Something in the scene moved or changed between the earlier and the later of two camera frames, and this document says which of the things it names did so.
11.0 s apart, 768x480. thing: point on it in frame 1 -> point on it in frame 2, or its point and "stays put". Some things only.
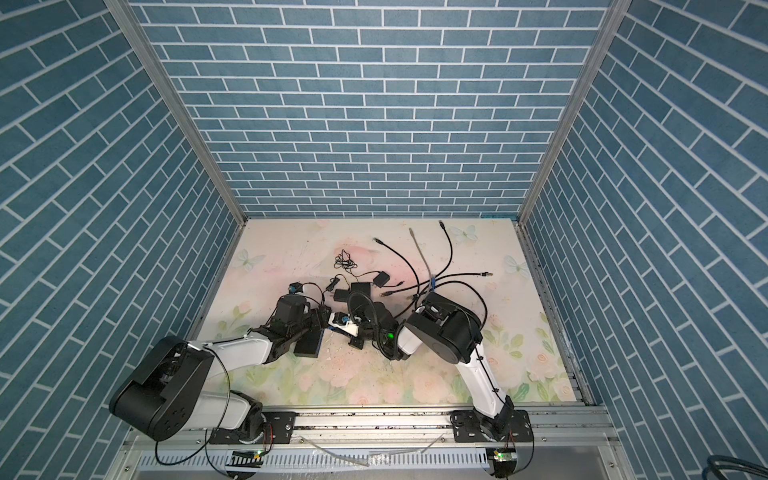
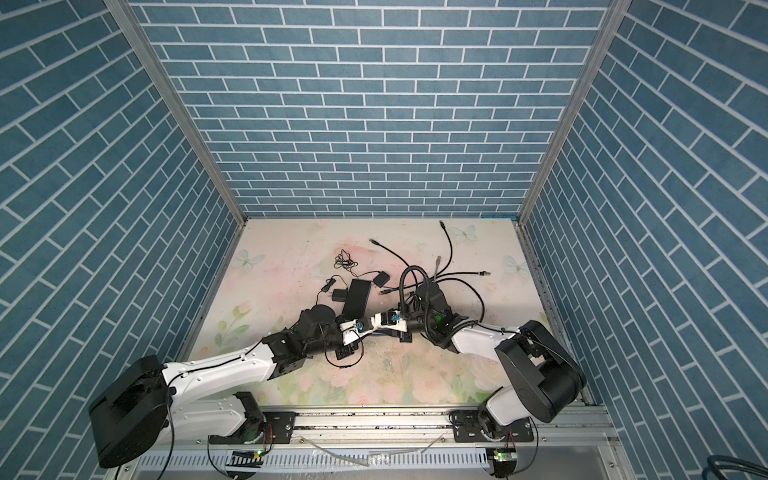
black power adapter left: [341, 295] stays put
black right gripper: [363, 316] -> [404, 337]
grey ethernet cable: [412, 233] -> [438, 259]
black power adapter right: [381, 279] stays put
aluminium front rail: [552, 430] stays put
